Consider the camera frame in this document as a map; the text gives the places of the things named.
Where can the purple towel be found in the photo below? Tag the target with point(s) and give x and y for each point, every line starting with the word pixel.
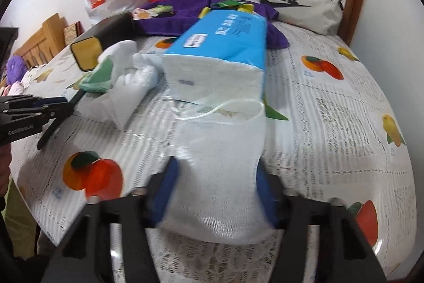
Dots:
pixel 185 21

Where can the wooden bench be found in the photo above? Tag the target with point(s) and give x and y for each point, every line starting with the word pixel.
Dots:
pixel 46 34

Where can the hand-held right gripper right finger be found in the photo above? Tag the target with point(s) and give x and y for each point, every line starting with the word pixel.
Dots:
pixel 269 203

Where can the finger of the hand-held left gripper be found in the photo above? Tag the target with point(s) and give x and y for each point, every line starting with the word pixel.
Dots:
pixel 53 100
pixel 59 111

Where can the person's left hand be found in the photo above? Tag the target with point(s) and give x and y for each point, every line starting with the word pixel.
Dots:
pixel 5 170

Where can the blue tissue pack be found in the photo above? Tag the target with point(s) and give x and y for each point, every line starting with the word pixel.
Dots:
pixel 225 37

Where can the black rectangular box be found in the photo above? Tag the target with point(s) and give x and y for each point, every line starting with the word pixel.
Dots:
pixel 99 37

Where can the purple fluffy item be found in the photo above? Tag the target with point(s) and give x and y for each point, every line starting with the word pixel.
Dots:
pixel 16 69

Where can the yellow green packet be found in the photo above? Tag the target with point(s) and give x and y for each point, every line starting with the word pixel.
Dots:
pixel 206 12

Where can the fruit print tablecloth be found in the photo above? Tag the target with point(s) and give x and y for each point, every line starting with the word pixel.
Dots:
pixel 331 137

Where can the green cloth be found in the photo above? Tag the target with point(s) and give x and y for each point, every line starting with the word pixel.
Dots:
pixel 97 79

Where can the white crumpled cloth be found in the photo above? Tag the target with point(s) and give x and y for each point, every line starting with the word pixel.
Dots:
pixel 126 51

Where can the white mesh bag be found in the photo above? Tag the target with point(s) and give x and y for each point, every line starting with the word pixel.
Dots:
pixel 218 170

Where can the dark green packet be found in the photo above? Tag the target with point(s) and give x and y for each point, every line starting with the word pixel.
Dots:
pixel 227 4

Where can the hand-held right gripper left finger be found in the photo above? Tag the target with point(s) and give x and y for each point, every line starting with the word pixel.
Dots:
pixel 164 190

